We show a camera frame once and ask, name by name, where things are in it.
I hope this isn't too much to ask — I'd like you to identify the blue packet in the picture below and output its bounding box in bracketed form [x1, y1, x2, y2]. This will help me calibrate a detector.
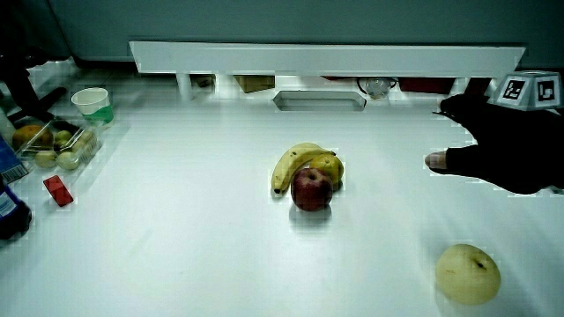
[0, 135, 30, 185]

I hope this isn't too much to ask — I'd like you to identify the brown cardboard box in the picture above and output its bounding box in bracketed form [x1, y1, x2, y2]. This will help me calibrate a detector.
[233, 75, 277, 94]

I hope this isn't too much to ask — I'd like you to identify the red apple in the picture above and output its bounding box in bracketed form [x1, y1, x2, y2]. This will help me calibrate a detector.
[290, 167, 334, 212]

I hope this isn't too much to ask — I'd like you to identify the white desk shelf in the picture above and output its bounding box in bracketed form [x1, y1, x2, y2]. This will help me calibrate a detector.
[129, 41, 527, 103]

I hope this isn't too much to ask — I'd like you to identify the white and green paper cup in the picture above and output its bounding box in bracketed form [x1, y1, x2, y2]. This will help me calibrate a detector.
[70, 86, 115, 126]

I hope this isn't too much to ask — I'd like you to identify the yellow banana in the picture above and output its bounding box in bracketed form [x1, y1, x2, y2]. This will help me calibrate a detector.
[270, 142, 337, 196]

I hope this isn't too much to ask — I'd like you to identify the dark blue bottle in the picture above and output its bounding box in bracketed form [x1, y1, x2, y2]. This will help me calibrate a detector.
[0, 177, 33, 241]

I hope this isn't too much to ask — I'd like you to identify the clear glass jar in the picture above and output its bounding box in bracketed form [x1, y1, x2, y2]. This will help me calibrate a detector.
[356, 77, 399, 100]

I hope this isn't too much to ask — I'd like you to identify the yellow orange fruit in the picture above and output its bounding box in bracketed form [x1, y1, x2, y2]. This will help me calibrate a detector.
[308, 153, 345, 192]

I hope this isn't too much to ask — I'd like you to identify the black stand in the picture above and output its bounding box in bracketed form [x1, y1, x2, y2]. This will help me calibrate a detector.
[0, 0, 72, 125]

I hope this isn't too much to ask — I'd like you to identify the orange-brown mango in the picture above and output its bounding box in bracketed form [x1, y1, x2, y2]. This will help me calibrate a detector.
[11, 124, 55, 151]

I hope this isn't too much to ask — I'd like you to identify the pale yellow pear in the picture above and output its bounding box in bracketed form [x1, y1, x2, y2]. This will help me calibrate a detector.
[434, 243, 502, 306]

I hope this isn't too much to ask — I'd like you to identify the person's right hand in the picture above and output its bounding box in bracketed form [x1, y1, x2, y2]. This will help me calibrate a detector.
[424, 70, 564, 195]

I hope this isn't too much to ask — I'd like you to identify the clear plastic fruit container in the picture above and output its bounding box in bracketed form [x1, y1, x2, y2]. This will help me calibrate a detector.
[11, 114, 105, 173]

